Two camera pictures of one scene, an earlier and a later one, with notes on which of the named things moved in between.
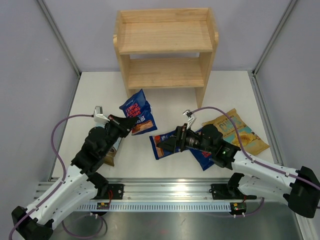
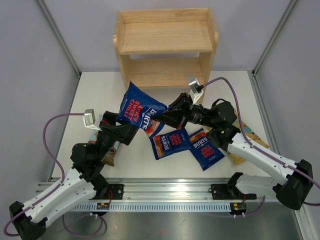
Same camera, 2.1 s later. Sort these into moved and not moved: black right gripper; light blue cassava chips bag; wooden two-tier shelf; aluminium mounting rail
Moved: black right gripper
Not moved: aluminium mounting rail; light blue cassava chips bag; wooden two-tier shelf
